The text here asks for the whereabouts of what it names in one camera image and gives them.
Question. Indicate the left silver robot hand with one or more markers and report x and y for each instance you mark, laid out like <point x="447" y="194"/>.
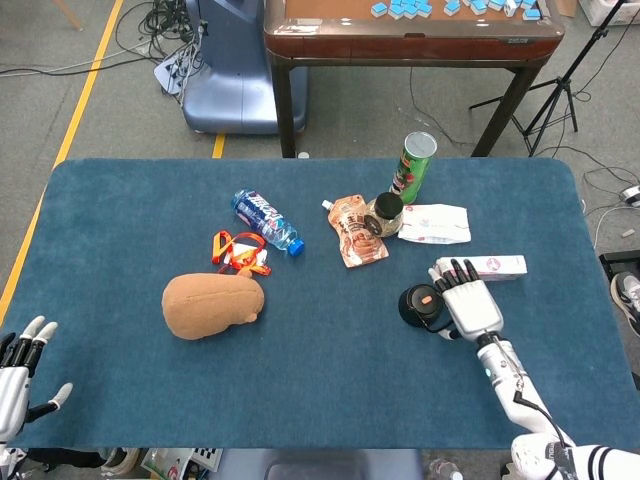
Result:
<point x="12" y="385"/>

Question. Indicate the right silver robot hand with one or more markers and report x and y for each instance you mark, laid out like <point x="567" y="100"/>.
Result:
<point x="472" y="310"/>

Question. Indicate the black teapot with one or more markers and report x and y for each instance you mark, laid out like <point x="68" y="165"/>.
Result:
<point x="420" y="305"/>

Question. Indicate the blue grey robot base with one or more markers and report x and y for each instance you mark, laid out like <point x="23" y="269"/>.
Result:
<point x="235" y="90"/>

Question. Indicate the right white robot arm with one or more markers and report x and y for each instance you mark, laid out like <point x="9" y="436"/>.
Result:
<point x="500" y="370"/>

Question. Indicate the pink white carton box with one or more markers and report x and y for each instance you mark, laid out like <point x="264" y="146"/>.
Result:
<point x="500" y="267"/>

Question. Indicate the white wet wipes pack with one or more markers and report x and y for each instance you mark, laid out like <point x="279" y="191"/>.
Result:
<point x="440" y="225"/>

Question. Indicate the brown spout pouch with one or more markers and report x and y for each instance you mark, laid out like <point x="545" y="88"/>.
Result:
<point x="357" y="240"/>

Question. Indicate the glass spice jar black lid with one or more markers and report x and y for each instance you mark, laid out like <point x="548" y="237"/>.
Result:
<point x="387" y="205"/>

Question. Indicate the green chips can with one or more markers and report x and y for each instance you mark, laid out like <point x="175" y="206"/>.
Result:
<point x="410" y="175"/>

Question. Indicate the grey sneaker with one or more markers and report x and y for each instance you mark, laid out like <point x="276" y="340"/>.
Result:
<point x="627" y="300"/>

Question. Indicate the clear plastic bottle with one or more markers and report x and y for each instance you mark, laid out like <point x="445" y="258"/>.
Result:
<point x="444" y="470"/>

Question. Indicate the blue table cloth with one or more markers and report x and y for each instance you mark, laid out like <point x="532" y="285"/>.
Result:
<point x="320" y="375"/>

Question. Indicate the white power adapter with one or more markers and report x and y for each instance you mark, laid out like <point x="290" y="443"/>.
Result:
<point x="632" y="195"/>

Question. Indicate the black white checkerboard sheet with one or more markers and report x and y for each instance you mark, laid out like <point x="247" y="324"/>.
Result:
<point x="207" y="456"/>

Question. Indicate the brown plush capybara toy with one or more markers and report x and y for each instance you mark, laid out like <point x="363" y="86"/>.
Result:
<point x="210" y="305"/>

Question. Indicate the blue grey robot torso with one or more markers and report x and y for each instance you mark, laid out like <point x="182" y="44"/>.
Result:
<point x="320" y="465"/>

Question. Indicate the blue label water bottle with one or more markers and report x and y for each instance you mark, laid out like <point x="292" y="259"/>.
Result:
<point x="260" y="215"/>

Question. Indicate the black tripod stand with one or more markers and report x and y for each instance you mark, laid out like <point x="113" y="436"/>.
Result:
<point x="564" y="83"/>

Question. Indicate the brown mahjong table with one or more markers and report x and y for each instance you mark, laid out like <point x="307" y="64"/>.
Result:
<point x="400" y="47"/>

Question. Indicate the blue backed mahjong tile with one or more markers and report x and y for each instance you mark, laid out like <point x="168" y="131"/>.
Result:
<point x="378" y="7"/>
<point x="530" y="14"/>

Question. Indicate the white face mahjong tile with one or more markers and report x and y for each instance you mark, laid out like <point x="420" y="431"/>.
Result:
<point x="510" y="7"/>

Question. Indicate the grey power strip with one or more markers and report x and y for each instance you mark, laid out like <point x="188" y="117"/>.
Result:
<point x="172" y="72"/>

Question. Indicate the white chair wooden legs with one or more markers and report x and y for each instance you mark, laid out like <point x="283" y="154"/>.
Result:
<point x="67" y="14"/>

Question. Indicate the black metal base plate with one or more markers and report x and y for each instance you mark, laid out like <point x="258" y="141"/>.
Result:
<point x="620" y="260"/>

